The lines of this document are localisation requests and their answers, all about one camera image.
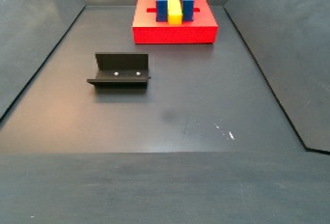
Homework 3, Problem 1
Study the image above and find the red board base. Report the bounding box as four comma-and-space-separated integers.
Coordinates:
132, 0, 220, 44

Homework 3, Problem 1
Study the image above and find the black U-shaped holder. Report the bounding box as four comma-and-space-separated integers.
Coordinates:
87, 52, 150, 86

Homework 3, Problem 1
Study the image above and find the yellow long bar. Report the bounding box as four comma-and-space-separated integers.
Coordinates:
168, 0, 184, 25

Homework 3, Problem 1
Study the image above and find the right blue block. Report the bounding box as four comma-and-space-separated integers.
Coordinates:
157, 0, 168, 22

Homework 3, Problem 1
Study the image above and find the blue block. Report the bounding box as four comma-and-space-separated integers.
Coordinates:
157, 0, 168, 22
182, 0, 194, 21

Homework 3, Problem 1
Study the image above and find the left blue block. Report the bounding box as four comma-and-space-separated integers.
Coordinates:
182, 0, 194, 21

